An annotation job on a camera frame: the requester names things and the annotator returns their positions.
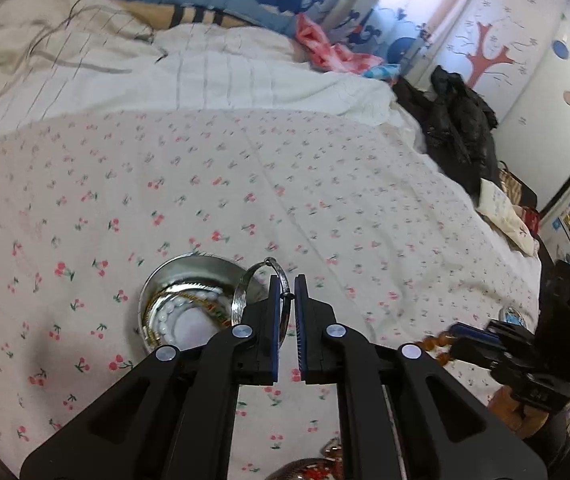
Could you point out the black jacket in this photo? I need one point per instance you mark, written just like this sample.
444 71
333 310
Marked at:
455 125

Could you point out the white striped duvet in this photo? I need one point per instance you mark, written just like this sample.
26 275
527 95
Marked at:
215 75

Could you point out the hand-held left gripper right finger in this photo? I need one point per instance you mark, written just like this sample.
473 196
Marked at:
299 335

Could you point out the beige striped pillow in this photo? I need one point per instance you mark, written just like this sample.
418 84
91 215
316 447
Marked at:
165 14

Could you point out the white wardrobe with tree decal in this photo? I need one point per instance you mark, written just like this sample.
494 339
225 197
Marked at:
525 60

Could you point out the striped woven bag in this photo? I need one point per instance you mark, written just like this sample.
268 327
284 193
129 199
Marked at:
512 182

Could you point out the short whale print cushion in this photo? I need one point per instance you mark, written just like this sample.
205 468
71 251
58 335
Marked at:
365 25

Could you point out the pink patterned cloth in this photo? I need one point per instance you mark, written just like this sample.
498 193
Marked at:
325 45

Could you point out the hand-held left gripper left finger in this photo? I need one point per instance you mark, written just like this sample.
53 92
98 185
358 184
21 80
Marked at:
274 332

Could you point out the stainless steel bowl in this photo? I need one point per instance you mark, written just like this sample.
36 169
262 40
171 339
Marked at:
185 330

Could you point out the white paper bag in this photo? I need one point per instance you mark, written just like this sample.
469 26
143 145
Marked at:
507 215

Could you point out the person's right forearm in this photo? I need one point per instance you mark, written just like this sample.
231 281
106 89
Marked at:
517 412

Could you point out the cherry print bed sheet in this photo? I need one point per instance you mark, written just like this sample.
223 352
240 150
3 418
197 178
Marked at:
215 185

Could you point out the blue round pendant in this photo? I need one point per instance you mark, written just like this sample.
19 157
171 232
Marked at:
513 318

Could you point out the silver bangle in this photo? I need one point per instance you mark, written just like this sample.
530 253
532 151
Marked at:
237 300

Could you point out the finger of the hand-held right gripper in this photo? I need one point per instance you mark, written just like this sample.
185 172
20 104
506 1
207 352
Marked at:
472 332
475 357

